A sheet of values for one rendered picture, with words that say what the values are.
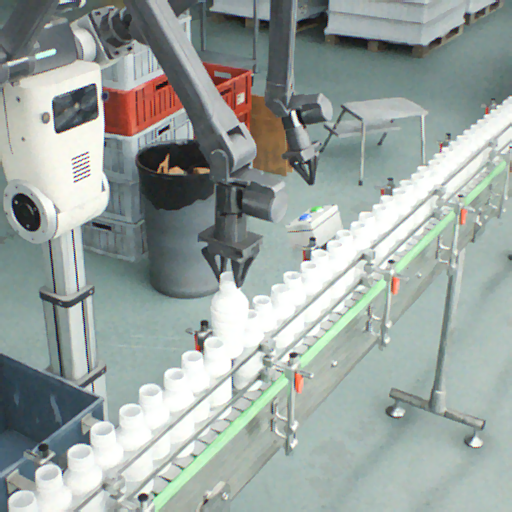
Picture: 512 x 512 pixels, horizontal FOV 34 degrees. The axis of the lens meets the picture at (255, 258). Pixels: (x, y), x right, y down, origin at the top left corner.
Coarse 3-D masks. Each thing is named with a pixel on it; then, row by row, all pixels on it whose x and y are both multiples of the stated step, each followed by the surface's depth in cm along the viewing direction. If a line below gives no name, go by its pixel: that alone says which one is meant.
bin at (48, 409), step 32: (0, 352) 188; (0, 384) 192; (32, 384) 186; (64, 384) 179; (0, 416) 195; (32, 416) 191; (64, 416) 184; (96, 416) 174; (0, 448) 192; (32, 448) 192; (64, 448) 168; (0, 480) 153; (32, 480) 162
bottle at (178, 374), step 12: (168, 372) 146; (180, 372) 147; (168, 384) 145; (180, 384) 145; (168, 396) 146; (180, 396) 146; (192, 396) 147; (168, 408) 145; (180, 408) 145; (192, 420) 149; (180, 432) 148; (192, 432) 150; (180, 444) 149; (192, 444) 151; (180, 456) 150
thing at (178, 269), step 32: (160, 160) 397; (192, 160) 402; (160, 192) 367; (192, 192) 365; (160, 224) 377; (192, 224) 374; (160, 256) 386; (192, 256) 382; (160, 288) 397; (192, 288) 391
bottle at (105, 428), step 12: (96, 432) 134; (108, 432) 135; (96, 444) 132; (108, 444) 132; (120, 444) 136; (96, 456) 132; (108, 456) 132; (120, 456) 134; (108, 468) 133; (108, 504) 136
